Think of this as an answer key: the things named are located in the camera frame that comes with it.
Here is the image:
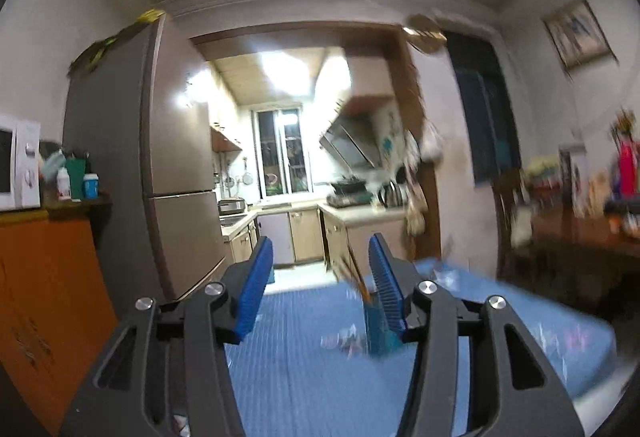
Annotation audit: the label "black wok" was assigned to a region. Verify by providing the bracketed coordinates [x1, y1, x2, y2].
[330, 177, 371, 195]

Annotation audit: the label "kitchen window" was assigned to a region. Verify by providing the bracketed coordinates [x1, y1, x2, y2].
[255, 107, 313, 195]

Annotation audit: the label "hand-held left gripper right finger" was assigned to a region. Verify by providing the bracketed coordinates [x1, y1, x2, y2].
[368, 233, 586, 437]

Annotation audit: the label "clutter on refrigerator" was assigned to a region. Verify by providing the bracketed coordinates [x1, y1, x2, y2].
[67, 10, 166, 75]

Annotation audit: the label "kitchen wall cabinet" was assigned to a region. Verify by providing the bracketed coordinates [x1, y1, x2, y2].
[210, 117, 243, 153]

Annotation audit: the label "beige kitchen base cabinets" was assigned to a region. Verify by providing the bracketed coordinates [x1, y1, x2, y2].
[220, 207, 411, 268]

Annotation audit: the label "red bottle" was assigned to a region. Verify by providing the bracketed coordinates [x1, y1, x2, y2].
[620, 142, 639, 198]

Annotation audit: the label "gold round wall clock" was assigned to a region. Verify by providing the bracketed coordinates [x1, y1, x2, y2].
[406, 14, 448, 53]

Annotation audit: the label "teal perforated utensil holder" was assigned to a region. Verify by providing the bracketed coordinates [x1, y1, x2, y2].
[362, 287, 406, 355]

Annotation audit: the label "orange wooden cabinet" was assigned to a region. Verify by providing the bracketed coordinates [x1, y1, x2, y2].
[0, 197, 121, 433]

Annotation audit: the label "black printed carton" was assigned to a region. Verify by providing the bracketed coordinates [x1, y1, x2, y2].
[559, 147, 583, 213]

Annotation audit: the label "gas stove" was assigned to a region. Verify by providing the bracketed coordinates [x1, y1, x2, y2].
[327, 194, 373, 209]

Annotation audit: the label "framed wall picture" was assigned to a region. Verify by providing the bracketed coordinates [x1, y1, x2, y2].
[542, 0, 613, 70]

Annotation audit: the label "wooden chair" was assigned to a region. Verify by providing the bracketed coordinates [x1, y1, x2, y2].
[492, 167, 531, 278]

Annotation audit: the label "dark room window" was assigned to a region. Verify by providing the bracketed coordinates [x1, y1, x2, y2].
[445, 32, 523, 183]

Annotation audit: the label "grey refrigerator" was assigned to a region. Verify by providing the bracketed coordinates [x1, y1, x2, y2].
[62, 12, 226, 303]

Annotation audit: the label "steel range hood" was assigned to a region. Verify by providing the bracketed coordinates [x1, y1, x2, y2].
[320, 114, 386, 168]

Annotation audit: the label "blue checked star tablecloth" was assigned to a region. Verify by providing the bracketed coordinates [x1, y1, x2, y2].
[222, 257, 616, 437]

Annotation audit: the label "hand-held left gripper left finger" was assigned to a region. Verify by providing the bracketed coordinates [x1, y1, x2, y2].
[60, 236, 275, 437]

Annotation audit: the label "white microwave oven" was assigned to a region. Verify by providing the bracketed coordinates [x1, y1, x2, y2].
[0, 113, 42, 212]

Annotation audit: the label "row of wooden chopsticks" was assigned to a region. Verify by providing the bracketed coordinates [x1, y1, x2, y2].
[332, 244, 373, 305]

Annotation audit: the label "steel electric kettle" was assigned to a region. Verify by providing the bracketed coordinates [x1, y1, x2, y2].
[380, 180, 406, 209]

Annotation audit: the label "green cup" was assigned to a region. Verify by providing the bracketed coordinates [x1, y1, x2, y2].
[65, 158, 87, 200]

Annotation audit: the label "dark wooden side table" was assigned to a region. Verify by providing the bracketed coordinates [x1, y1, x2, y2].
[510, 202, 640, 318]

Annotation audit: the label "white pill bottle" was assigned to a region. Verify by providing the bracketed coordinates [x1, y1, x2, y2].
[56, 167, 72, 202]

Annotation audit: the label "white hanging plastic bag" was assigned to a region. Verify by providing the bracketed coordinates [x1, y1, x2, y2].
[420, 117, 445, 163]

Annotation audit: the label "hanging cloth bags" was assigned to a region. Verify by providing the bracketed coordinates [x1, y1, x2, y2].
[400, 132, 428, 238]

